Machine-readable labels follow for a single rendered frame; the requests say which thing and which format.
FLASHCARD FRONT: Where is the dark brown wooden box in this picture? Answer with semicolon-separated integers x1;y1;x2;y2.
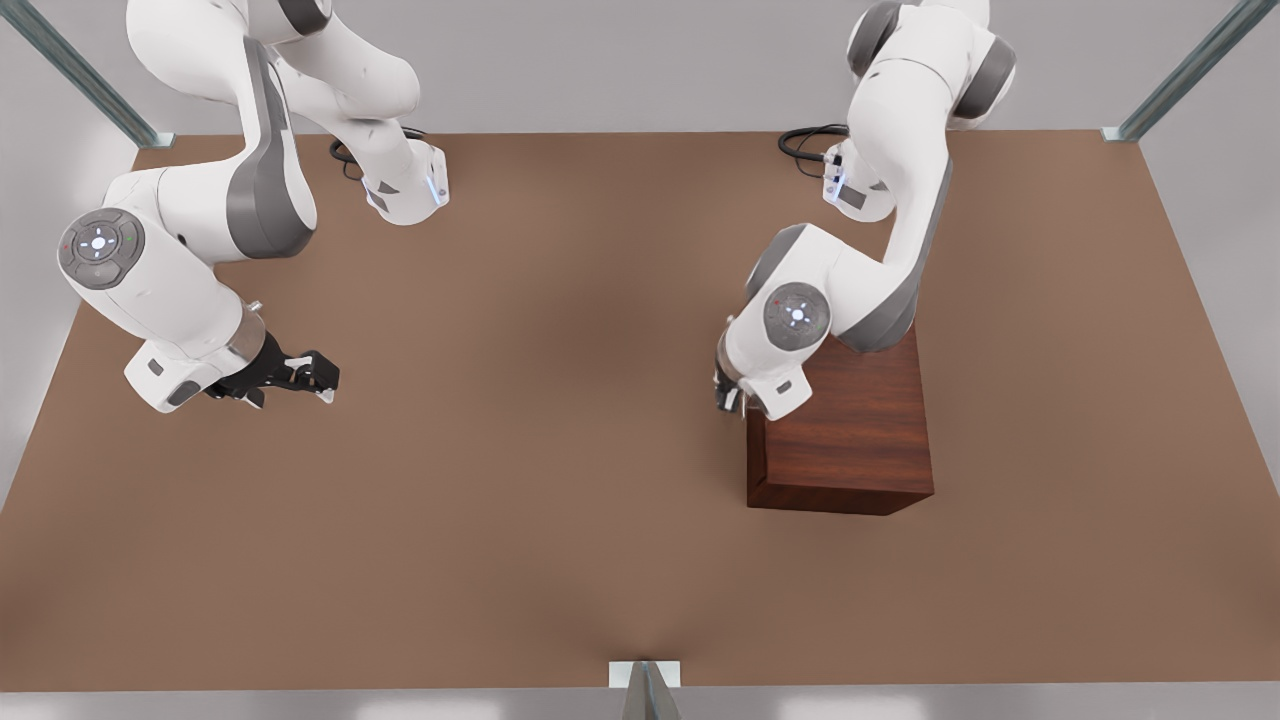
746;322;936;517

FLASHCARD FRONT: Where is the black cable loop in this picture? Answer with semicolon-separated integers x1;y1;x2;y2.
778;124;851;182
329;126;428;183

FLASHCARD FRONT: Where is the silver frame post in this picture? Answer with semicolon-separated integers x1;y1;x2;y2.
1100;0;1280;143
609;660;682;720
0;0;176;150

